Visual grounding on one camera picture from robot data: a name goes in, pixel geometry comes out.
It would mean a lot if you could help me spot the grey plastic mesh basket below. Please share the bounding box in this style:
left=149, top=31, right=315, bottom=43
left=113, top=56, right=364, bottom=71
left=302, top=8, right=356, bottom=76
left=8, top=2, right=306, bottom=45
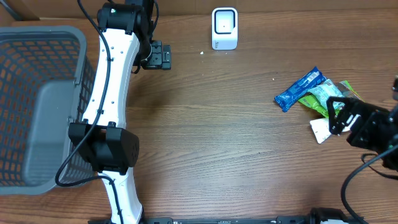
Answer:
left=1, top=26, right=95, bottom=195

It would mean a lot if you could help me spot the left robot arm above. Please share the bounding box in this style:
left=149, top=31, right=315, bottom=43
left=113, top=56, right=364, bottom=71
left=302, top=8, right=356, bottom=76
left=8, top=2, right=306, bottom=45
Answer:
left=68, top=1, right=172, bottom=223

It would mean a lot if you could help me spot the brown cardboard backboard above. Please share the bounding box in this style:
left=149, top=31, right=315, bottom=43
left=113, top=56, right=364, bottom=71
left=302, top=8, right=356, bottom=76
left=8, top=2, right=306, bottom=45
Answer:
left=5, top=0, right=397, bottom=21

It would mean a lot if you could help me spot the mint green wipes packet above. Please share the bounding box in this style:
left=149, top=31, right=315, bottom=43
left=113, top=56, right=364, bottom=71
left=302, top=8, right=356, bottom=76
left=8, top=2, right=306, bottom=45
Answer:
left=309, top=79, right=343, bottom=109

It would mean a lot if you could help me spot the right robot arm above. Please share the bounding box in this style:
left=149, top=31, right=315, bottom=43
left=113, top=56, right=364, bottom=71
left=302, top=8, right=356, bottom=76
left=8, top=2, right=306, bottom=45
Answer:
left=325, top=96, right=397, bottom=223

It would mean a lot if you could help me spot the white bamboo cream tube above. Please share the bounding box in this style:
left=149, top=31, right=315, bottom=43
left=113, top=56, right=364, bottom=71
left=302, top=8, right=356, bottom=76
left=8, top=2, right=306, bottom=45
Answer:
left=309, top=117, right=352, bottom=144

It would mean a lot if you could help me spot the green red snack packet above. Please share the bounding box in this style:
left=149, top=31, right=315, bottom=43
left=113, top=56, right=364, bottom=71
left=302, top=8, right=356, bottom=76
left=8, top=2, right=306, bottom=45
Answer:
left=298, top=80, right=362, bottom=118

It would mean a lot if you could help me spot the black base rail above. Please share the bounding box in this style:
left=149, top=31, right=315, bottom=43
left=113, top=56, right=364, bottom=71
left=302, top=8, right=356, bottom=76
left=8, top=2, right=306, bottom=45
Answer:
left=139, top=216, right=308, bottom=224

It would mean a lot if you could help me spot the blue snack packet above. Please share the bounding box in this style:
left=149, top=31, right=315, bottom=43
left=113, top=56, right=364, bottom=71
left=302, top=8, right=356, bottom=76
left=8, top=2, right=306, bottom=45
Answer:
left=274, top=67, right=326, bottom=112

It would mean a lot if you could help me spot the white barcode scanner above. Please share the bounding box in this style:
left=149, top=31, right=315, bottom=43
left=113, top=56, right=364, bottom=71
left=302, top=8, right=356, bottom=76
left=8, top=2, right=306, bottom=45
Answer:
left=211, top=7, right=238, bottom=50

